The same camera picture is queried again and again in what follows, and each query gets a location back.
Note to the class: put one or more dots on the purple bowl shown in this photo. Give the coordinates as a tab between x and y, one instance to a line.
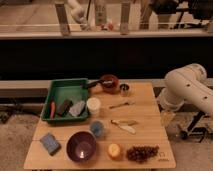
81	146

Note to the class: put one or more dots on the bunch of dark grapes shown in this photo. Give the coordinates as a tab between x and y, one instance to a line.
141	154

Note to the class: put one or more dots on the green plastic tray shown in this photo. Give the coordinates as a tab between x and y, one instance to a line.
60	90

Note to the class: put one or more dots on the blue sponge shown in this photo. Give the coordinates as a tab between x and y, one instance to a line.
50	143

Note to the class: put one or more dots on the blue transparent cup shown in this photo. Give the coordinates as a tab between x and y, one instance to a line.
98	129

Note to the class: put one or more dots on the grey sponge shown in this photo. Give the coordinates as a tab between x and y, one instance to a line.
77	108

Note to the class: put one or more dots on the wheeled robot base stand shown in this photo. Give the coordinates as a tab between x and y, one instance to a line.
192	129

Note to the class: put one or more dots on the white plastic cup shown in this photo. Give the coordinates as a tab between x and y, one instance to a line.
94	105

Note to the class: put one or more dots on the cream spatula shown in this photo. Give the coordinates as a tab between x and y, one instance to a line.
127	128

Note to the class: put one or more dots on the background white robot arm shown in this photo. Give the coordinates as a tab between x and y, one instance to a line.
78	14

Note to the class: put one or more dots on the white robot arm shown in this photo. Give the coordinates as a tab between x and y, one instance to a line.
186	84

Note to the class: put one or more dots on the small metal cup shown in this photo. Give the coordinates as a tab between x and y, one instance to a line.
124	89

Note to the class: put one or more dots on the dark brown block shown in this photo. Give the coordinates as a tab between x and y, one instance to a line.
64	107

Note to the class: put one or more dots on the brown saucepan with handle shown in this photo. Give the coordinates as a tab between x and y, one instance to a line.
108	82

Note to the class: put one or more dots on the orange fruit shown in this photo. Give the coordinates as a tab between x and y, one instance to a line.
114	151

